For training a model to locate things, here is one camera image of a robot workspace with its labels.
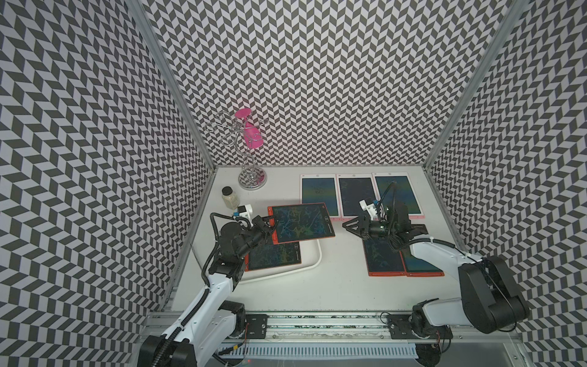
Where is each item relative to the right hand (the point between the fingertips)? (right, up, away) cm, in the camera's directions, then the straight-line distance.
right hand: (345, 230), depth 82 cm
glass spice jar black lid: (-47, +11, +15) cm, 51 cm away
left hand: (-22, +6, -6) cm, 24 cm away
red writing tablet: (-17, +4, -5) cm, 18 cm away
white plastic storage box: (-12, -11, +7) cm, 18 cm away
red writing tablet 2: (-30, -11, +7) cm, 33 cm away
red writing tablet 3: (+16, -13, +7) cm, 21 cm away
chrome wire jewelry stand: (-51, +45, +26) cm, 72 cm away
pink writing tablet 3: (+29, +16, +26) cm, 42 cm away
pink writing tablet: (-7, +15, +27) cm, 32 cm away
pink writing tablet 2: (+7, +14, +27) cm, 32 cm away
